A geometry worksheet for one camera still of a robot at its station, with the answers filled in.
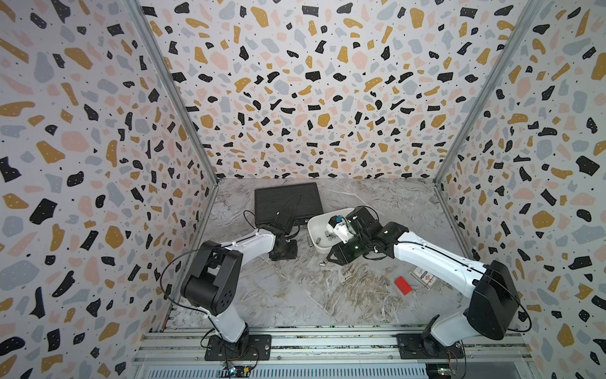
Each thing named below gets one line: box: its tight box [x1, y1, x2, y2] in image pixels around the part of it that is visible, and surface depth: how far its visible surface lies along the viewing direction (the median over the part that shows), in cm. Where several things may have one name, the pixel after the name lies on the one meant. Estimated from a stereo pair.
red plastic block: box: [394, 276, 413, 297], surface depth 87 cm
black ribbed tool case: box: [254, 181, 324, 227], surface depth 109 cm
